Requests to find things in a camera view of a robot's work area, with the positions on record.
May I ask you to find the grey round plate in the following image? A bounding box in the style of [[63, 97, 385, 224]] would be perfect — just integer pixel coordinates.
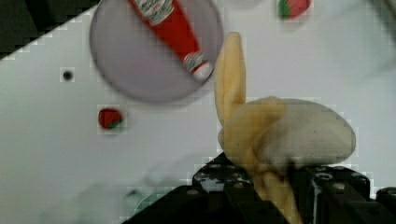
[[90, 0, 224, 104]]

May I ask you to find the large plush strawberry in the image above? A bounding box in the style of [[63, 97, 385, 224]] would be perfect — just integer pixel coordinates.
[[277, 0, 312, 20]]

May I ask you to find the yellow plush banana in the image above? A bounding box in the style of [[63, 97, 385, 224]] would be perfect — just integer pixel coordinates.
[[214, 32, 357, 224]]

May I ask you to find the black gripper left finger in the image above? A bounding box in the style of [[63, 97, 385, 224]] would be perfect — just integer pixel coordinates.
[[122, 154, 289, 224]]

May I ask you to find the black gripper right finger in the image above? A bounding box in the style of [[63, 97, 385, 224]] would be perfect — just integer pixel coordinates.
[[288, 166, 396, 224]]

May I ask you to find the red plush ketchup bottle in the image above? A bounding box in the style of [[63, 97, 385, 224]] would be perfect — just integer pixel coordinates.
[[128, 0, 214, 81]]

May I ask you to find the small plush strawberry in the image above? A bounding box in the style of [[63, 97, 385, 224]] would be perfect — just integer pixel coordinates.
[[98, 107, 123, 130]]

